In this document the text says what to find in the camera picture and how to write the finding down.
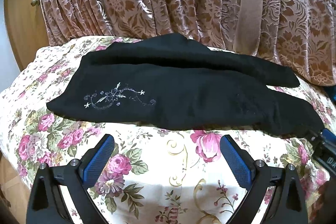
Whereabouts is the plain beige curtain tieback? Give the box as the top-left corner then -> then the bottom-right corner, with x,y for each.
234,0 -> 263,56

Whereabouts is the brown floral curtain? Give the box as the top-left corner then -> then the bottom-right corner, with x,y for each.
41,0 -> 335,86

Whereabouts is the floral bed sheet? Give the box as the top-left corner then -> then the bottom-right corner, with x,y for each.
0,35 -> 334,224

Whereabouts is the black embroidered pant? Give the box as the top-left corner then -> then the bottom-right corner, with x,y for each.
47,34 -> 324,138

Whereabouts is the wooden wardrobe door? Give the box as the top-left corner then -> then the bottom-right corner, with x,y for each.
4,0 -> 49,71

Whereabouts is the brass door knob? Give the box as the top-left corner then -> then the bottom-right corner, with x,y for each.
31,0 -> 40,7

